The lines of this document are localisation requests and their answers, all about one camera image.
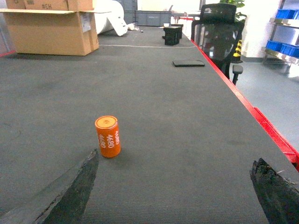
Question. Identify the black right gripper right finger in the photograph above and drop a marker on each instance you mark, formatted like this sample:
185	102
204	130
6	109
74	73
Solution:
278	197

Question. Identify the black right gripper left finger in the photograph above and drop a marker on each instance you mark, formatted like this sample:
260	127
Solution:
61	202

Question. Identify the orange 4680 cylinder cap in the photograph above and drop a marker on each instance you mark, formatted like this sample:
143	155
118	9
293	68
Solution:
108	135

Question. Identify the blue bin lower shelf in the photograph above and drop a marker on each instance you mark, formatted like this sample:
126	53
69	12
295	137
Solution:
284	48

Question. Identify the blue bin shelf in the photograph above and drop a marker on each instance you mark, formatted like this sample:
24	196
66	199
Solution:
284	48
287	14

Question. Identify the steel shelf rack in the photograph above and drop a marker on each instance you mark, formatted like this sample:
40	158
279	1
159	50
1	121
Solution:
284	31

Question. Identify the blue bin upper shelf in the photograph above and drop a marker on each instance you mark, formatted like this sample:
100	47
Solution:
287	14

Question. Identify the black smartphone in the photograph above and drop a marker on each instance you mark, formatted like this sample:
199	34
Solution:
188	63

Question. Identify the large cardboard box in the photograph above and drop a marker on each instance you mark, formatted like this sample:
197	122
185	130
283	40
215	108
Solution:
52	32

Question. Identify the black block stack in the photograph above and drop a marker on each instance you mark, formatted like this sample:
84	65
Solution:
173	34

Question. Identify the grey plastic crate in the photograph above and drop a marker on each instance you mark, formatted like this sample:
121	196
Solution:
147	18

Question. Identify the small cardboard box on top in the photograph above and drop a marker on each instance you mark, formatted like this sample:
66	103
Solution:
65	5

